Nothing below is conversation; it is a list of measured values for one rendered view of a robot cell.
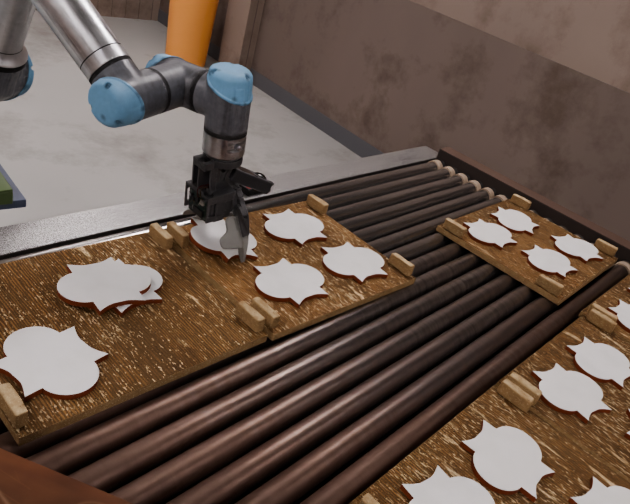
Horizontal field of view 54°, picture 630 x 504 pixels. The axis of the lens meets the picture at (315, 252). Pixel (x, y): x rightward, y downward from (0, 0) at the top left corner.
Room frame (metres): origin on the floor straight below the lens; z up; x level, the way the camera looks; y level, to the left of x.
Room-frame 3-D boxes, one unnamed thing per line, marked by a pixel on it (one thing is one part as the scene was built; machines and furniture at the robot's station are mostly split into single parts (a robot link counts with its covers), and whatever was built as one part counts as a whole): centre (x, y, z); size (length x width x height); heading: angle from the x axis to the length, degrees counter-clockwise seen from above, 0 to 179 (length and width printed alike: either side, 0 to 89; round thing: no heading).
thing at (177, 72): (1.02, 0.31, 1.23); 0.11 x 0.11 x 0.08; 71
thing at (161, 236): (1.00, 0.29, 0.95); 0.06 x 0.02 x 0.03; 54
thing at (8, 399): (0.52, 0.30, 0.95); 0.06 x 0.02 x 0.03; 54
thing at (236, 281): (1.09, 0.04, 0.93); 0.41 x 0.35 x 0.02; 143
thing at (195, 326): (0.76, 0.30, 0.93); 0.41 x 0.35 x 0.02; 144
